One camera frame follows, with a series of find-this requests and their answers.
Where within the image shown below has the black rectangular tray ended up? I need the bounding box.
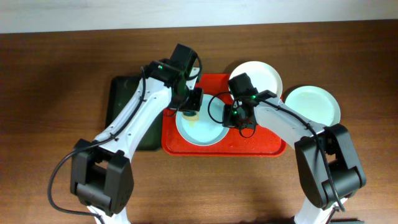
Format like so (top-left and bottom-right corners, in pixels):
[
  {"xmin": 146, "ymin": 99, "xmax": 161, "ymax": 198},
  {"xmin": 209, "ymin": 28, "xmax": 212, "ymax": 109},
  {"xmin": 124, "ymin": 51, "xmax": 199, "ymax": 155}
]
[{"xmin": 105, "ymin": 76, "xmax": 163, "ymax": 152}]

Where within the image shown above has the red plastic tray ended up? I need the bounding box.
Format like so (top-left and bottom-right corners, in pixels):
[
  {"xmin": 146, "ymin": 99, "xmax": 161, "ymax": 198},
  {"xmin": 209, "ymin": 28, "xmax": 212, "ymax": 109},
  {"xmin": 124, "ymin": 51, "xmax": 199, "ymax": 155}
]
[{"xmin": 162, "ymin": 73, "xmax": 286, "ymax": 157}]

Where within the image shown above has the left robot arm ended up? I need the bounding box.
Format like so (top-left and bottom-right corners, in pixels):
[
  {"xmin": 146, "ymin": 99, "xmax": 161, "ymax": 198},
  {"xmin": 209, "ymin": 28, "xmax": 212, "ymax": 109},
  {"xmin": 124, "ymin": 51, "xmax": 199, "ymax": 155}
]
[{"xmin": 70, "ymin": 44, "xmax": 203, "ymax": 223}]

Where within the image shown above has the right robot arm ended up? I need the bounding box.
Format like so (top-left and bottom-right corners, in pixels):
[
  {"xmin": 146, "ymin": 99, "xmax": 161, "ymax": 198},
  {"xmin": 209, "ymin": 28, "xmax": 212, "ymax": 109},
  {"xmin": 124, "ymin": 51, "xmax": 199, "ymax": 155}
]
[{"xmin": 222, "ymin": 73, "xmax": 366, "ymax": 223}]

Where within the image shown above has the light green plate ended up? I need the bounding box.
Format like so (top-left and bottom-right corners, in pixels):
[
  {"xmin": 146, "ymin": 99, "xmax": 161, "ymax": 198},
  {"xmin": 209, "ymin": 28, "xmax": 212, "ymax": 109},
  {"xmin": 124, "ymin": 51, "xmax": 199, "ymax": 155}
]
[{"xmin": 285, "ymin": 86, "xmax": 341, "ymax": 126}]

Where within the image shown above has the white plate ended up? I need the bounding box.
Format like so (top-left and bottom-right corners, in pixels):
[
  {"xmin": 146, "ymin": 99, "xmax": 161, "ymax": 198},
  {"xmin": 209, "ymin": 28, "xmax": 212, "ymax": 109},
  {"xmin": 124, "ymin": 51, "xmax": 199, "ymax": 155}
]
[{"xmin": 229, "ymin": 61, "xmax": 283, "ymax": 98}]

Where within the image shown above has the green and yellow sponge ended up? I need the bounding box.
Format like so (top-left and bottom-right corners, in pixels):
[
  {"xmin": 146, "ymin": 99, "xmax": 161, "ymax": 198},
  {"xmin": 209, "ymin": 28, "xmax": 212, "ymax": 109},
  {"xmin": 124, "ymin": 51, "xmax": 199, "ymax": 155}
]
[{"xmin": 182, "ymin": 111, "xmax": 199, "ymax": 121}]

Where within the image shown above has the light blue plate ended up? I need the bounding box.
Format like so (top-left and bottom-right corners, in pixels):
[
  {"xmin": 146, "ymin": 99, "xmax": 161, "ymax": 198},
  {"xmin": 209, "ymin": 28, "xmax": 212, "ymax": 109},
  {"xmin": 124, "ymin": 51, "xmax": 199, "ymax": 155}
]
[{"xmin": 175, "ymin": 94, "xmax": 229, "ymax": 146}]

